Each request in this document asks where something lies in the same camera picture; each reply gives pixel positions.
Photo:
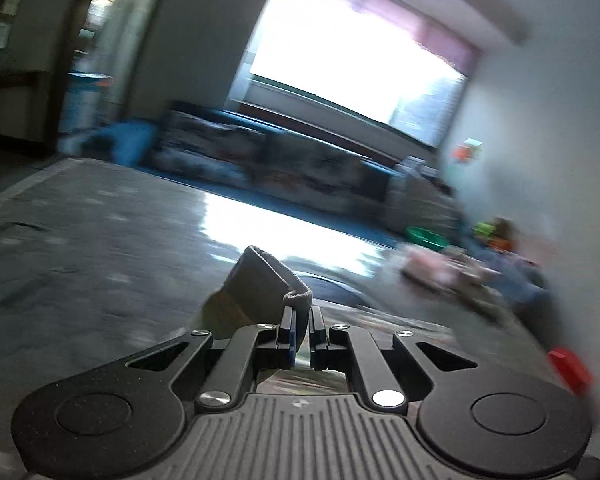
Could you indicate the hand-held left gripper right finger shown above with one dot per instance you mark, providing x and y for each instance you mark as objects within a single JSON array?
[{"x": 314, "y": 345}]

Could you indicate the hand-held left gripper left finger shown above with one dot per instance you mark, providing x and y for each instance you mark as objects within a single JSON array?
[{"x": 291, "y": 342}]

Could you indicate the green patterned fleece garment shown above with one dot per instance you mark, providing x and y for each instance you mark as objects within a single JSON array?
[{"x": 260, "y": 280}]

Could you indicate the pink tissue pack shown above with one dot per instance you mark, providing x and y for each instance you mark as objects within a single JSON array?
[{"x": 427, "y": 266}]

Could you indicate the green round basin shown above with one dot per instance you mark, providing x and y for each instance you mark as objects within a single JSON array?
[{"x": 425, "y": 238}]

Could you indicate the large butterfly print cushion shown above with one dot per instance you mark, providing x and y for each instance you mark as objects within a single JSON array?
[{"x": 315, "y": 175}]

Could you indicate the grey pillow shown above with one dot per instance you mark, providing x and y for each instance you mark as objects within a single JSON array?
[{"x": 420, "y": 200}]

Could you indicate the small butterfly print cushion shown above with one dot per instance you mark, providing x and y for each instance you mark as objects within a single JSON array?
[{"x": 205, "y": 150}]

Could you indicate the brown teddy bear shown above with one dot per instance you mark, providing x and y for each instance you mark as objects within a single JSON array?
[{"x": 495, "y": 232}]

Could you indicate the colourful pinwheel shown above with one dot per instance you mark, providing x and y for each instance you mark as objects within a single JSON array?
[{"x": 467, "y": 151}]

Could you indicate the red plastic stool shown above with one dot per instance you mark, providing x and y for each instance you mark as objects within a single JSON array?
[{"x": 572, "y": 367}]

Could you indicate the blue sofa bench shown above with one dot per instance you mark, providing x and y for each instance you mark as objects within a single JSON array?
[{"x": 125, "y": 142}]

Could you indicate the window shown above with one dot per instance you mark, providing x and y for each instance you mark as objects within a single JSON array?
[{"x": 350, "y": 55}]

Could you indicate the blue and white play fence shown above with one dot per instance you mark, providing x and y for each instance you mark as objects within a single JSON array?
[{"x": 87, "y": 100}]

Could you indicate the purple window blind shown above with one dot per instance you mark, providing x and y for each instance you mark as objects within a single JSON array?
[{"x": 430, "y": 30}]

